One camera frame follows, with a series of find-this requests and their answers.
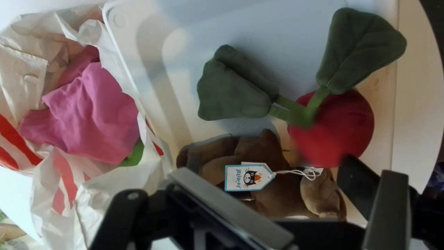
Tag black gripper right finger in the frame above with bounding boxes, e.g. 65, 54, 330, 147
361, 169, 414, 250

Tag red radish plush green leaves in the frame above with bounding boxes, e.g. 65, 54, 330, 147
196, 5, 410, 170

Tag brown plush mushroom toy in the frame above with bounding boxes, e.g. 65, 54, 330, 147
175, 129, 350, 222

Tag white plastic basket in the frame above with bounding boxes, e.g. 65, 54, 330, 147
100, 0, 401, 223

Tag white plastic bag red rings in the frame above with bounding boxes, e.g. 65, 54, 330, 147
0, 4, 176, 250

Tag green apple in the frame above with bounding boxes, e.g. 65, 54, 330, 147
120, 137, 147, 168

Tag pink cloth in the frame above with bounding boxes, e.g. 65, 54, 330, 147
20, 44, 142, 166

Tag white paper toy tag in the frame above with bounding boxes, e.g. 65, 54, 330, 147
224, 159, 278, 194

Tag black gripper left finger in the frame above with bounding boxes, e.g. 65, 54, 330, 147
167, 165, 297, 250

